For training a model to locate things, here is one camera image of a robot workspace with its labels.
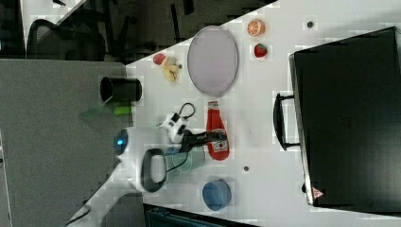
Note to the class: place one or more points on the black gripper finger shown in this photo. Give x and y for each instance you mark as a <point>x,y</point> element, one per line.
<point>216,135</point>

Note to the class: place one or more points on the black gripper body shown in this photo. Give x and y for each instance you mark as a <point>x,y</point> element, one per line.
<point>191,140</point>

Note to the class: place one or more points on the red plush ketchup bottle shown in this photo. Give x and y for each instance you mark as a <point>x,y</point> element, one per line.
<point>218,150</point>

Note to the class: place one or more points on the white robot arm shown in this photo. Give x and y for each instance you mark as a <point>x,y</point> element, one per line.
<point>142,168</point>

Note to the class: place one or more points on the green metal mug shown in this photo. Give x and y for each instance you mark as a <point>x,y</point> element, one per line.
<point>185,162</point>

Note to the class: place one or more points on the blue cup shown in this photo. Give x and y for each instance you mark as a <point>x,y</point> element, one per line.
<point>216,195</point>

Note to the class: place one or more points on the yellow banana peel toy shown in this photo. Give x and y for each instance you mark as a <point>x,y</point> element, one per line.
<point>170,68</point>

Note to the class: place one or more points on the green small object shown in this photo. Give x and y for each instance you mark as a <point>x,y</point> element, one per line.
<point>121,110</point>

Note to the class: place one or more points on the grey round plate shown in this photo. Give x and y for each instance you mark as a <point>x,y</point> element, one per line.
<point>212,60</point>

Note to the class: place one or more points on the red round toy fruit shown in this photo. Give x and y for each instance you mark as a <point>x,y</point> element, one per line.
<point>159,59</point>

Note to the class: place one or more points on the black cylinder cup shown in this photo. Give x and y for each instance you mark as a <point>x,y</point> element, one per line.
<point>120,90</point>

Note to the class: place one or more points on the red strawberry toy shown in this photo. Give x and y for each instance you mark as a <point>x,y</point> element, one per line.
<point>260,50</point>

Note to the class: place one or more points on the orange slice toy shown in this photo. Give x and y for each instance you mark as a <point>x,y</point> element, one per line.
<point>256,28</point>

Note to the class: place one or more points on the black toaster oven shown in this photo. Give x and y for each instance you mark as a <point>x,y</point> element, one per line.
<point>346,97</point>

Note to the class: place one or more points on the black office chair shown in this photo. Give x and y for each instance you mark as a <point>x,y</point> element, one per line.
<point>47,41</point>

